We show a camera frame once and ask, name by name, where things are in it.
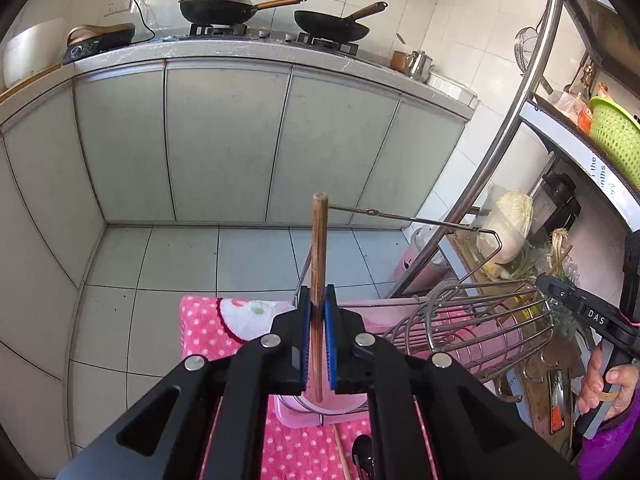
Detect gas stove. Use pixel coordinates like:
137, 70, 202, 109
160, 22, 361, 57

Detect napa cabbage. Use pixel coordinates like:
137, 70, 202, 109
475, 190, 535, 266

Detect steel kettle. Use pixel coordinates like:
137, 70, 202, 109
404, 50, 435, 81

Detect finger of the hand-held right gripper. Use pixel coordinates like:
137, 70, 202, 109
536, 274, 584, 312

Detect metal shelf rack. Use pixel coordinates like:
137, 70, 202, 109
390, 0, 640, 301

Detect pink jar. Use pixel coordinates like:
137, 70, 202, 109
394, 226, 450, 286

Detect metal mesh strainer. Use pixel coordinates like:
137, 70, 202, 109
515, 7, 548, 76

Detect pink polka dot towel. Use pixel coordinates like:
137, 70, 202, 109
177, 295, 441, 480

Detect white tray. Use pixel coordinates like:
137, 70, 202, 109
427, 71, 478, 102

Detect pink plastic drip tray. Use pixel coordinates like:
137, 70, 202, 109
271, 394, 372, 429

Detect scallions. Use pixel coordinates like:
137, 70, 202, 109
547, 227, 583, 286

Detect green plastic basket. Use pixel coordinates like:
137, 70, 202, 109
587, 96, 640, 176

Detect reddish brown wooden chopstick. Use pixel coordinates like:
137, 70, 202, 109
310, 192, 330, 403

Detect black electric cooker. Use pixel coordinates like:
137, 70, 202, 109
61, 22, 137, 66

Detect metal wire utensil rack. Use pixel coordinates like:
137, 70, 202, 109
292, 202, 556, 413

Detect person's right forearm purple sleeve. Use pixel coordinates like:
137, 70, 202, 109
577, 400, 640, 480

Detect grey kitchen cabinet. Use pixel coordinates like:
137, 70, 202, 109
0, 35, 481, 291

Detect black wok with wooden handle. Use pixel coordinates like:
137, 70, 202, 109
179, 0, 307, 26

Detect person's right hand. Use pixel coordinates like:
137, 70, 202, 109
579, 344, 640, 423

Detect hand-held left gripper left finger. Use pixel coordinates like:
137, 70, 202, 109
57, 284, 313, 480

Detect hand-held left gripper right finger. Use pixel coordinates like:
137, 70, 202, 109
324, 284, 581, 480

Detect white rice cooker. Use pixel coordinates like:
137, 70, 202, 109
2, 17, 71, 90

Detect black blender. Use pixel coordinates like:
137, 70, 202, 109
537, 172, 583, 241

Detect black frying pan wooden handle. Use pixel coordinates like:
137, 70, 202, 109
294, 2, 388, 43

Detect orange packets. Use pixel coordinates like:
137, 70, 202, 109
550, 82, 608, 131

